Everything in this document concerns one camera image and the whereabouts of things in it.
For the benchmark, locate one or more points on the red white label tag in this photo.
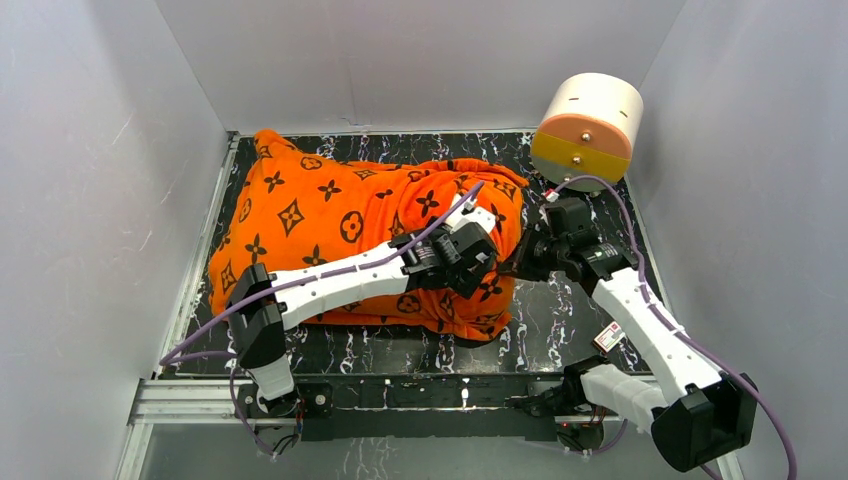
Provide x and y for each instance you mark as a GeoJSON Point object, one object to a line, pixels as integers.
{"type": "Point", "coordinates": [609, 337]}

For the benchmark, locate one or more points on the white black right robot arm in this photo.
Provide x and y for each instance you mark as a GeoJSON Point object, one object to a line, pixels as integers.
{"type": "Point", "coordinates": [694, 411]}

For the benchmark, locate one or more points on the white cylinder with coloured lid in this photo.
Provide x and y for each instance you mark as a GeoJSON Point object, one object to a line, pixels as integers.
{"type": "Point", "coordinates": [589, 130]}

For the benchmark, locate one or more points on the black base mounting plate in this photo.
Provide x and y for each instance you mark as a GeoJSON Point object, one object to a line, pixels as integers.
{"type": "Point", "coordinates": [587, 429]}

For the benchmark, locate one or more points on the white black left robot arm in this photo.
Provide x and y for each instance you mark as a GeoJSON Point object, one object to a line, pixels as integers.
{"type": "Point", "coordinates": [265, 305]}

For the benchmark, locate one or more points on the orange patterned plush pillowcase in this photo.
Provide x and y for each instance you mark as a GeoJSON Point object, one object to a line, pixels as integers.
{"type": "Point", "coordinates": [298, 210]}

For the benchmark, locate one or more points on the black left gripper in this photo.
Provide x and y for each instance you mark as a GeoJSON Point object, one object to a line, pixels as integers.
{"type": "Point", "coordinates": [473, 258]}

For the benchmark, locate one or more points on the aluminium front rail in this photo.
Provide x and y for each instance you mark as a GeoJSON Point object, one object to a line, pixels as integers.
{"type": "Point", "coordinates": [192, 401]}

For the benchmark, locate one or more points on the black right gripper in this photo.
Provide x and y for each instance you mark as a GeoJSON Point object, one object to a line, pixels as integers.
{"type": "Point", "coordinates": [519, 264]}

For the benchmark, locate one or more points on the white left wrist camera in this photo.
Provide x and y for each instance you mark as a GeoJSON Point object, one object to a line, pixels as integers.
{"type": "Point", "coordinates": [468, 212]}

